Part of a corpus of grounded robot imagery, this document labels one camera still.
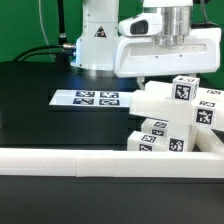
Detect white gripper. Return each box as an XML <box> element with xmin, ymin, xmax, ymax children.
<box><xmin>113</xmin><ymin>0</ymin><xmax>221</xmax><ymax>90</ymax></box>

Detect white chair back frame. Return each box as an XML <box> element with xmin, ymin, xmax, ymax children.
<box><xmin>130</xmin><ymin>81</ymin><xmax>224</xmax><ymax>131</ymax></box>

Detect white chair seat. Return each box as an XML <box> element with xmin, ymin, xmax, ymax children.
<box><xmin>167</xmin><ymin>123</ymin><xmax>197</xmax><ymax>152</ymax></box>

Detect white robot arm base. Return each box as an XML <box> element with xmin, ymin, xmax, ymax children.
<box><xmin>70</xmin><ymin>0</ymin><xmax>119</xmax><ymax>77</ymax></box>

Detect flat white tag plate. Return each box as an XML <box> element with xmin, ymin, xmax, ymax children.
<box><xmin>50</xmin><ymin>90</ymin><xmax>131</xmax><ymax>108</ymax></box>

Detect black cable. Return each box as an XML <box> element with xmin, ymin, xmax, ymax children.
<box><xmin>13</xmin><ymin>45</ymin><xmax>78</xmax><ymax>63</ymax></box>

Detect black hose with connector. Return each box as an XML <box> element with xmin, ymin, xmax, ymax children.
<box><xmin>57</xmin><ymin>0</ymin><xmax>68</xmax><ymax>46</ymax></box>

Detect white U-shaped obstacle frame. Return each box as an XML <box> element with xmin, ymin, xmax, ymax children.
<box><xmin>0</xmin><ymin>128</ymin><xmax>224</xmax><ymax>178</ymax></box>

